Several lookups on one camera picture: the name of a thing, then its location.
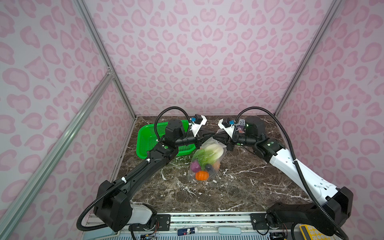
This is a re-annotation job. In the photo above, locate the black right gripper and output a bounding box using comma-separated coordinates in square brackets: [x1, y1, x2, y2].
[212, 130, 257, 152]

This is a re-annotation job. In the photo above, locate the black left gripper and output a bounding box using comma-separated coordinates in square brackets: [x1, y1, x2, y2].
[174, 128, 214, 150]

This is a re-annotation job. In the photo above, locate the green cabbage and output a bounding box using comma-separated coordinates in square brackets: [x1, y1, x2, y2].
[193, 144, 224, 170]

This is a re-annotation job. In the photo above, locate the clear zip top bag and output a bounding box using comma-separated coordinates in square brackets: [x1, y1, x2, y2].
[188, 138, 227, 183]

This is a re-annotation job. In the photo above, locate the dark purple eggplant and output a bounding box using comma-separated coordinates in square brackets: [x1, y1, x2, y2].
[205, 164, 217, 176]

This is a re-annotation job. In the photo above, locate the orange toy pumpkin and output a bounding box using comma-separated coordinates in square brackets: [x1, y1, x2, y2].
[195, 171, 210, 181]

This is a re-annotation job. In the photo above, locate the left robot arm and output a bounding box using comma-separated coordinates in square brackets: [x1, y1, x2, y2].
[77, 115, 214, 232]

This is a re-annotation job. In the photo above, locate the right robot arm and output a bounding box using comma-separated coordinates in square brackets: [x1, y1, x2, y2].
[214, 116, 354, 240]

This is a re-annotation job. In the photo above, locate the green plastic perforated basket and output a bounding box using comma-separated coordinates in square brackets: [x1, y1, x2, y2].
[137, 120, 196, 161]

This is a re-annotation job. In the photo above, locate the grey oval pad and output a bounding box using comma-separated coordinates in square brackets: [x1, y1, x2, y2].
[218, 227, 242, 235]

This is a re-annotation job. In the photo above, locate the yellow calculator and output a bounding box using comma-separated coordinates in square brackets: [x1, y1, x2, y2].
[299, 225, 331, 240]

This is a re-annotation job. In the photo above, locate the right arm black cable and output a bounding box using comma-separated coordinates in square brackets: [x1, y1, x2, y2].
[233, 106, 350, 240]

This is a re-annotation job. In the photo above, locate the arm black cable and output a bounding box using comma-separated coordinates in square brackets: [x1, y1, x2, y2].
[233, 106, 350, 240]
[75, 106, 193, 232]

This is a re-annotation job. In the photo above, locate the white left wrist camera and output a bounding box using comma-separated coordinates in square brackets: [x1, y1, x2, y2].
[190, 114, 207, 137]

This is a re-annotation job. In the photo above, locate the aluminium mounting rail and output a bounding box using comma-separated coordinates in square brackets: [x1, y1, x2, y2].
[80, 211, 301, 240]

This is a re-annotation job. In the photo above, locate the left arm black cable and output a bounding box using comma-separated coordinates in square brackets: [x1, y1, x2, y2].
[75, 106, 193, 232]

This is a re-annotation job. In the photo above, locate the right aluminium corner post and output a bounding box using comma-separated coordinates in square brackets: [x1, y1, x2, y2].
[275, 0, 345, 116]

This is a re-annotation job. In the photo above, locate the aluminium corner frame post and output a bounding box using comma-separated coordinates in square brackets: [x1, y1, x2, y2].
[74, 0, 137, 120]

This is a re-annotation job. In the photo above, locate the aluminium diagonal frame bar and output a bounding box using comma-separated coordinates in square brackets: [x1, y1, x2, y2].
[1, 73, 114, 240]

